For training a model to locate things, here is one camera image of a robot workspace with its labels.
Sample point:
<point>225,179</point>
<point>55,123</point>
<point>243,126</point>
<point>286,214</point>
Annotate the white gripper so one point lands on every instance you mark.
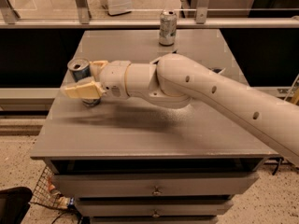
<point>114,78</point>

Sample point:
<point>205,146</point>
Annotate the blue silver redbull can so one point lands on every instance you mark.
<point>81,75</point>

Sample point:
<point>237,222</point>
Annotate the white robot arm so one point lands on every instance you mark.
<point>174,80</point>

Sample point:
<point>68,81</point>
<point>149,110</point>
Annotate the green white soda can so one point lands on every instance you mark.
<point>168,27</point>

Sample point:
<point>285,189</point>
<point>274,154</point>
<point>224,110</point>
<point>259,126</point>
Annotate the grey drawer cabinet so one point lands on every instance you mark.
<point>136,137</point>

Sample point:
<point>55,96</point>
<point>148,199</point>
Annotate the glass railing barrier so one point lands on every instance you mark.
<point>147,13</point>

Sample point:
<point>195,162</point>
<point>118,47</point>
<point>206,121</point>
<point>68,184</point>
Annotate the blue chips bag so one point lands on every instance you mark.
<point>217,70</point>

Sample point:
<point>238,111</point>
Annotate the middle grey drawer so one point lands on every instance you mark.
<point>153,208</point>

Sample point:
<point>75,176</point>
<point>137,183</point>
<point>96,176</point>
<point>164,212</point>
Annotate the grey drawer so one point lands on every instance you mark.
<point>153,208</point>
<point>153,185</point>

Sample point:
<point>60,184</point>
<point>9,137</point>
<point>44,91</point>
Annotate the black chair corner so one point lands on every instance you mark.
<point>14,204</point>

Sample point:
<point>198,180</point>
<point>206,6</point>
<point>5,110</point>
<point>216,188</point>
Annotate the top grey drawer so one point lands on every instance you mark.
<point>153,185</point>

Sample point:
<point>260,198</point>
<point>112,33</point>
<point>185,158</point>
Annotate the wire mesh basket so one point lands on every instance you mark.
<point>45,193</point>

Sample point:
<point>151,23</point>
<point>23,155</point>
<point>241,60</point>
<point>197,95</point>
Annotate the yellow frame stand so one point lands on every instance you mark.
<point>293,92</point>

